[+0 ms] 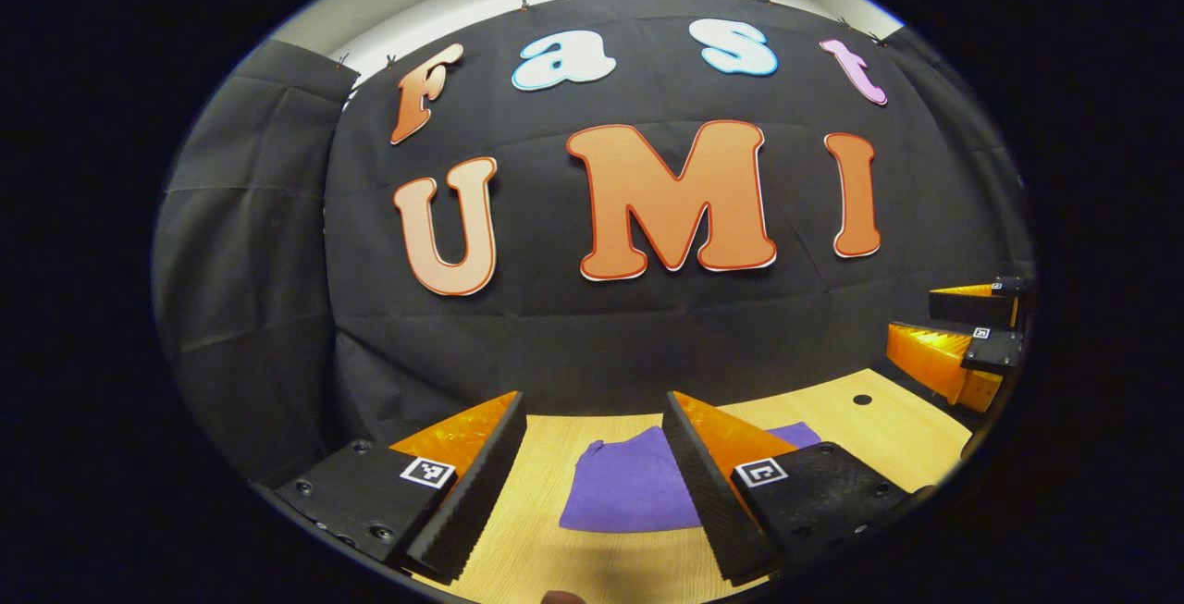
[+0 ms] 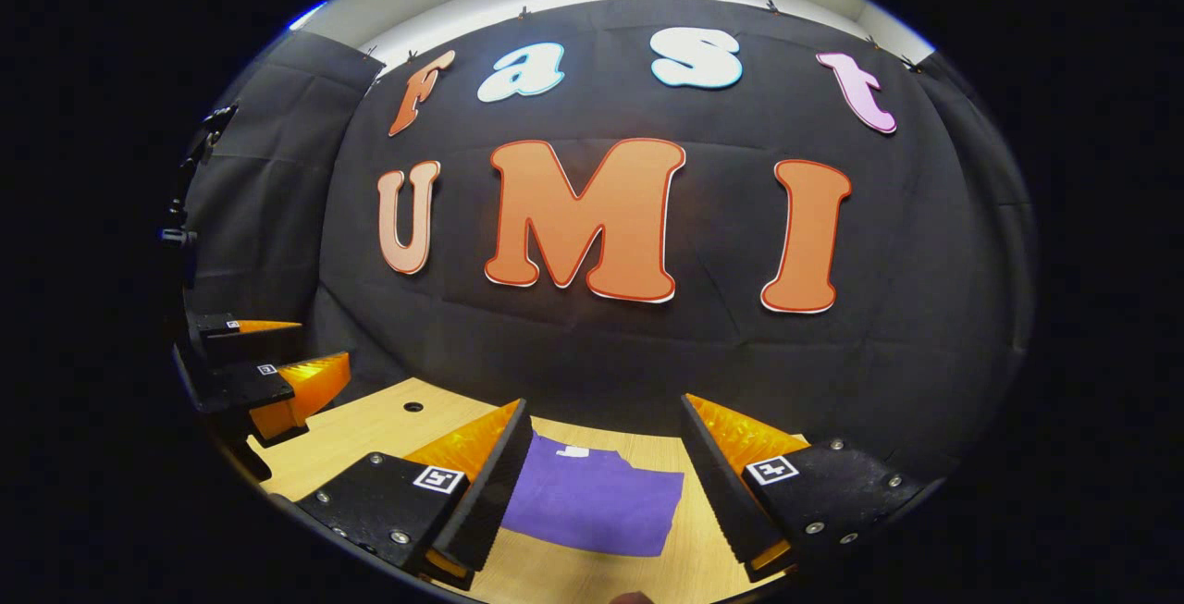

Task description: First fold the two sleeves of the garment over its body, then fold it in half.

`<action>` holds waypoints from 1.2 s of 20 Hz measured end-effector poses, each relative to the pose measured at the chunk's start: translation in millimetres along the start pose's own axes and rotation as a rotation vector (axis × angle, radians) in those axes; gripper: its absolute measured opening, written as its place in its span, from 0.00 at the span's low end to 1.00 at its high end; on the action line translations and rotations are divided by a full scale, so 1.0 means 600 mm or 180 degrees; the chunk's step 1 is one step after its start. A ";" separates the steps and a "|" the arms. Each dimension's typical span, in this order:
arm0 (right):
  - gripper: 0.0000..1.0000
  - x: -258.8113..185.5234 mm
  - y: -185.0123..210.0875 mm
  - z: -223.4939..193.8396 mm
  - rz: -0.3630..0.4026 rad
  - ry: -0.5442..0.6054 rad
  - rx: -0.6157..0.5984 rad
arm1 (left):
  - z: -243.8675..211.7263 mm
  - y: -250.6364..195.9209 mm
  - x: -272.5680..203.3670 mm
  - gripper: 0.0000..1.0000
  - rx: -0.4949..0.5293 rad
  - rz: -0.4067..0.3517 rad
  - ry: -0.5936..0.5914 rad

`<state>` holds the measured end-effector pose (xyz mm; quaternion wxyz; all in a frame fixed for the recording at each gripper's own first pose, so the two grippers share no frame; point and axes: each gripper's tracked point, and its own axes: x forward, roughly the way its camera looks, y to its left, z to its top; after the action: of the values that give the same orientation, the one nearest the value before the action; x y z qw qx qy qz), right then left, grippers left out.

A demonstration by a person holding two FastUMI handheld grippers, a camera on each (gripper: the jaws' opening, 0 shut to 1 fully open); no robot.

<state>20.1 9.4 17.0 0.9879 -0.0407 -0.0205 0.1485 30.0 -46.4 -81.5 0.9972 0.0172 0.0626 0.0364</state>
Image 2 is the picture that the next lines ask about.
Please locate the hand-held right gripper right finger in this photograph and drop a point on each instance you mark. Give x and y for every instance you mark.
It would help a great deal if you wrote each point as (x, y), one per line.
(717, 484)

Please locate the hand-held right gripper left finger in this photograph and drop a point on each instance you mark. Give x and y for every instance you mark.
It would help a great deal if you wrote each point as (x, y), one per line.
(490, 493)

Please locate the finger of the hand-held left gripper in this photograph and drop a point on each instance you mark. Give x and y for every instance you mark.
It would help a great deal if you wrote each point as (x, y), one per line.
(231, 387)
(254, 347)

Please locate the purple shirt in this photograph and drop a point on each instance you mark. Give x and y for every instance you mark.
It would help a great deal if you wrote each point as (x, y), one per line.
(592, 502)

